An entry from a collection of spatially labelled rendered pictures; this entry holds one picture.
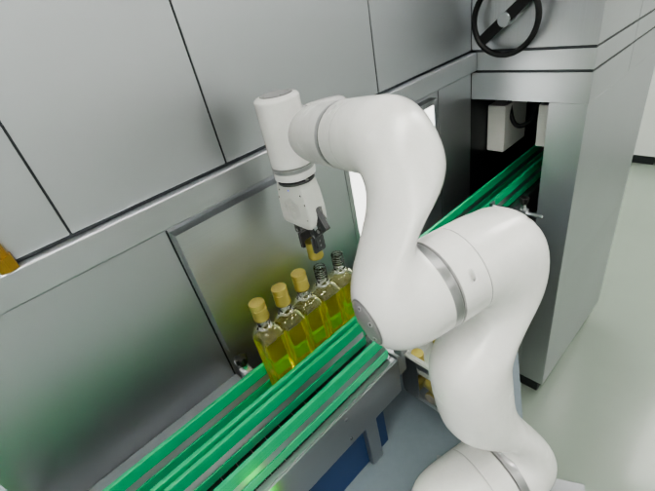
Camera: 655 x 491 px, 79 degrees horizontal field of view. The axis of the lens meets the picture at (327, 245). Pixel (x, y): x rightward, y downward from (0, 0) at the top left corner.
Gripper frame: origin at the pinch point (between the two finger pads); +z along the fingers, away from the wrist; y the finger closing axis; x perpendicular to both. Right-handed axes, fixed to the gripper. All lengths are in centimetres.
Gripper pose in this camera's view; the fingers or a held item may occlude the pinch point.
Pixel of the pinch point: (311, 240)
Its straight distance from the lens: 88.1
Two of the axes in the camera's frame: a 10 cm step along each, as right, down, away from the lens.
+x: 7.1, -4.9, 5.0
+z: 1.9, 8.2, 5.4
